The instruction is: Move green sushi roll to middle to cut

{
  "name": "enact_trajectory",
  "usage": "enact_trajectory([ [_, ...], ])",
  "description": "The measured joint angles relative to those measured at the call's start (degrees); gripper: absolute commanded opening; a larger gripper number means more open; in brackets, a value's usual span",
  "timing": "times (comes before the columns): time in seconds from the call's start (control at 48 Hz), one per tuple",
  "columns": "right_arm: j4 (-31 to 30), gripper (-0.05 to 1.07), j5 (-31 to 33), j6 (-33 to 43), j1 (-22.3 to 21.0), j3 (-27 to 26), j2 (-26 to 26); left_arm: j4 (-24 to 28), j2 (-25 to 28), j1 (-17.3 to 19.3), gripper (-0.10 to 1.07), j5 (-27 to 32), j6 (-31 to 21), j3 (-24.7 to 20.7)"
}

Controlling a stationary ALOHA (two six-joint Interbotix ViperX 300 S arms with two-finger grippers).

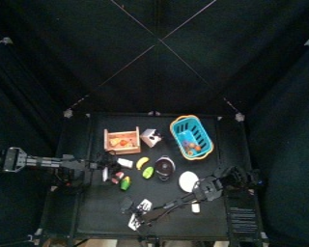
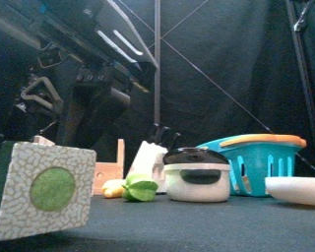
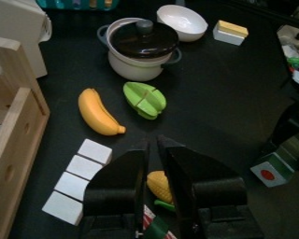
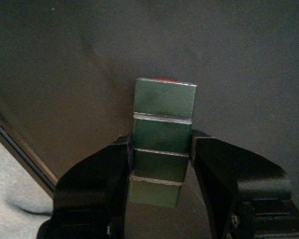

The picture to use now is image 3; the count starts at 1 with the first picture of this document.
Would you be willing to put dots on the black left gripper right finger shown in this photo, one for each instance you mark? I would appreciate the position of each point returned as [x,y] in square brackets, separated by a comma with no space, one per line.
[206,183]

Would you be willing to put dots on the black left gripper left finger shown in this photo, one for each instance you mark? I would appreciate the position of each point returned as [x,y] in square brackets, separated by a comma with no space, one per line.
[115,186]

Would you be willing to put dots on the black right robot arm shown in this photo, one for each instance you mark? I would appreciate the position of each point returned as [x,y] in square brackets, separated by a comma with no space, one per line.
[292,121]

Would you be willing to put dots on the yellow topped white sushi block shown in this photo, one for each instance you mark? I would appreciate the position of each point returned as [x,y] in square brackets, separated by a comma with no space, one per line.
[230,32]

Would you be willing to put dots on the white wooden block slice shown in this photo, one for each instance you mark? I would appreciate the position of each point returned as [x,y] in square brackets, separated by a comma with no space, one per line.
[71,186]
[83,167]
[64,208]
[95,151]

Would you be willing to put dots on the yellow toy corn cob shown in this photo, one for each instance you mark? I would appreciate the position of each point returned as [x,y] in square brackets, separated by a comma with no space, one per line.
[159,186]

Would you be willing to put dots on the red white striped toy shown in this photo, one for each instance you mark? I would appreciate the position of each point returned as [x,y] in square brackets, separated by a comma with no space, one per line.
[154,228]

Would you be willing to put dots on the yellow toy banana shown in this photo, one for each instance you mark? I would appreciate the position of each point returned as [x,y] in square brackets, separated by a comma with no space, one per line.
[96,113]

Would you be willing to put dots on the light wooden shelf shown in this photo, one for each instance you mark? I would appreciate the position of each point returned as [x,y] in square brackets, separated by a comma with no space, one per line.
[15,149]

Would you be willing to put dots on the light green toy vegetable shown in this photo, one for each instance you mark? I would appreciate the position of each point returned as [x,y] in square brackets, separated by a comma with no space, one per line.
[146,99]

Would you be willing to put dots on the white toy cooking pot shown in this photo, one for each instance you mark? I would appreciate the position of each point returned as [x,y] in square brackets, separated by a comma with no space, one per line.
[134,68]

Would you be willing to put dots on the black pot lid grey knob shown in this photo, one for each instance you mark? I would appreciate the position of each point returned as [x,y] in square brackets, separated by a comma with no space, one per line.
[143,42]

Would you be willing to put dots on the white table edge gear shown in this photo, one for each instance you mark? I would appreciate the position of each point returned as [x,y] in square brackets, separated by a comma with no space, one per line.
[293,35]

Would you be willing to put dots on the white bowl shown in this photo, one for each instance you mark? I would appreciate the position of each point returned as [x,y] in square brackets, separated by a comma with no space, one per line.
[183,21]

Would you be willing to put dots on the white toy appliance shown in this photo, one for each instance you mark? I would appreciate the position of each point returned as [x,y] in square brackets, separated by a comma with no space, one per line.
[15,28]

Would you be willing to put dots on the teal plastic basket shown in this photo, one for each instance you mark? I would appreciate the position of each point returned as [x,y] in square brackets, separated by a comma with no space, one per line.
[72,3]

